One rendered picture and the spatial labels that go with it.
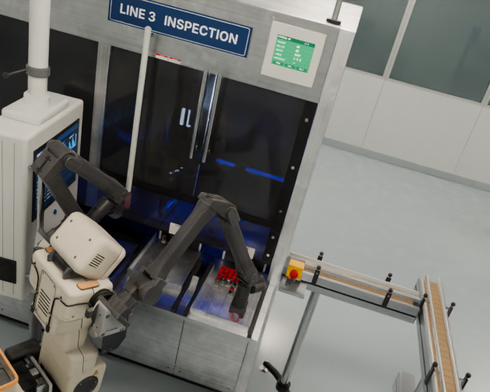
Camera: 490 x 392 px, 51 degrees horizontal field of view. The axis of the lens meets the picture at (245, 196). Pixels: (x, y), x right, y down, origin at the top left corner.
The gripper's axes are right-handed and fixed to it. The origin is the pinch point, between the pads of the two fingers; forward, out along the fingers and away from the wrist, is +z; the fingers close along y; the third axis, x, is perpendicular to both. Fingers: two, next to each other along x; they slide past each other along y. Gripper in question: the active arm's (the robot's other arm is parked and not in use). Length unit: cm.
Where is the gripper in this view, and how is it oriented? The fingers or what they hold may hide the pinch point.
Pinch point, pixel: (233, 323)
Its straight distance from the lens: 224.5
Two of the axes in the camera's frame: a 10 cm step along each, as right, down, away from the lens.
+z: -2.4, 8.9, 3.8
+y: 2.0, -3.3, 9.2
